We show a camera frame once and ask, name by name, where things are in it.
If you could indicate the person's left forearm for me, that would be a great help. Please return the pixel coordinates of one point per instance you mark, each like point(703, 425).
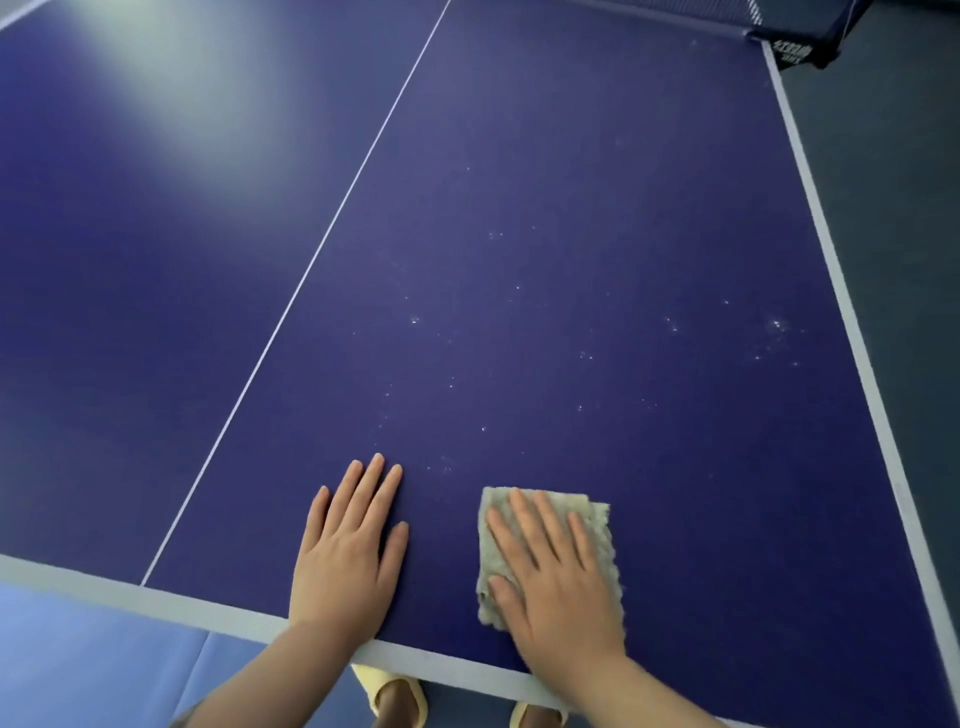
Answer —
point(285, 682)

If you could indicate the person's right hand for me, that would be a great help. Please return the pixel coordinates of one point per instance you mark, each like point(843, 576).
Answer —
point(562, 600)

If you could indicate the cream slipper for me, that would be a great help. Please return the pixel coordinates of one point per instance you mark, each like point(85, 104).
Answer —
point(517, 712)
point(367, 679)

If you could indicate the cream right slipper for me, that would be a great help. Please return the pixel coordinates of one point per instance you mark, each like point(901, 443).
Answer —
point(517, 712)

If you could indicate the cream left slipper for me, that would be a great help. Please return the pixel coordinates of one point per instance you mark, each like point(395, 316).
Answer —
point(367, 679)

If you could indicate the person's left leg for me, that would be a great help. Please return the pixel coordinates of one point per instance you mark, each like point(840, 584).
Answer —
point(394, 705)

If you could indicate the blue table tennis table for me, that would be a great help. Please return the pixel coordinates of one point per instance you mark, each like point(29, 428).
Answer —
point(562, 262)

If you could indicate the black net post clamp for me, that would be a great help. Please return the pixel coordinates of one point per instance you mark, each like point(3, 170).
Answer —
point(795, 49)

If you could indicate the dark blue table tennis net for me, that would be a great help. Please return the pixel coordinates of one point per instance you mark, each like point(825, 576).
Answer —
point(712, 7)

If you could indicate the grey cleaning cloth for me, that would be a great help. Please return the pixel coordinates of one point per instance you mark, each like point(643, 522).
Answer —
point(491, 555)

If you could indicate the person's left hand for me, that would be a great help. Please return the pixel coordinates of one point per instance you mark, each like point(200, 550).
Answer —
point(345, 570)

